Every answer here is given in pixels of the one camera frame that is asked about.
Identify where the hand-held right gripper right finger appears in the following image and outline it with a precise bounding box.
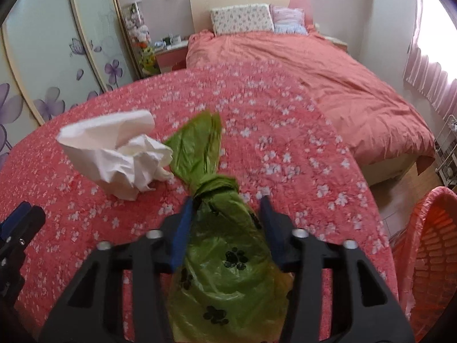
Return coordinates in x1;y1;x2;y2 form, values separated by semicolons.
260;196;416;343

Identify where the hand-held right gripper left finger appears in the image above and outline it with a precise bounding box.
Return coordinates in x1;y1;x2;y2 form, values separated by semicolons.
39;196;196;343

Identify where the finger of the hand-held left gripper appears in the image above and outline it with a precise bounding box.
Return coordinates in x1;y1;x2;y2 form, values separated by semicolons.
0;201;47;246

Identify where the green paw print bag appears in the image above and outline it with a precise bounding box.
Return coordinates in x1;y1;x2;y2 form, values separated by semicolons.
165;111;297;343

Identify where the pink plastic basket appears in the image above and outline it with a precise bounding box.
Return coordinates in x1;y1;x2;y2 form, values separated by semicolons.
391;187;457;336

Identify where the crumpled white paper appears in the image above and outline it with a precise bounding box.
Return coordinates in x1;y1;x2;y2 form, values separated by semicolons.
58;110;174;201

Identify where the beige bed base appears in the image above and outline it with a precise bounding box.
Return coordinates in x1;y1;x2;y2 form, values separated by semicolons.
360;152;434;186

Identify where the bed with pink duvet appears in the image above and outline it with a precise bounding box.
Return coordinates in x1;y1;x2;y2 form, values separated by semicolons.
186;29;435;167

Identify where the pink and white nightstand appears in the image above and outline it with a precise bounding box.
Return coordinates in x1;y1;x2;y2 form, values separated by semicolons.
154;45;188;75

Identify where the wardrobe with purple flowers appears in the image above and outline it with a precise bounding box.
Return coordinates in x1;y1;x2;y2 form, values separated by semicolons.
0;0;143;172

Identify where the green yellow plush toy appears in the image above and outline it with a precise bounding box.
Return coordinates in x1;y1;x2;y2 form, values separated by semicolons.
140;46;158;73

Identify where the pale bedside table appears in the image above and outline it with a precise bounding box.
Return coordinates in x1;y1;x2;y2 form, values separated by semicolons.
323;35;348;52

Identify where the pink striped pillow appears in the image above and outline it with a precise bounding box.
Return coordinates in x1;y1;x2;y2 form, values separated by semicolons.
271;5;308;35

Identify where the white floral pillow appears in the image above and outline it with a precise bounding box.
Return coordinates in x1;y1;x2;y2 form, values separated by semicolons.
210;3;275;36

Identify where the white plush toy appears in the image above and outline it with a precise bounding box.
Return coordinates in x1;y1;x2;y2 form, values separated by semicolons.
130;14;151;42

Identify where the pink curtain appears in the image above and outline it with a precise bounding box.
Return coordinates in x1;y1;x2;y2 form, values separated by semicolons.
403;0;457;120

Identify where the white wire rack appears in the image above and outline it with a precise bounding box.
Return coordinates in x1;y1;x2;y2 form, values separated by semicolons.
434;114;457;190

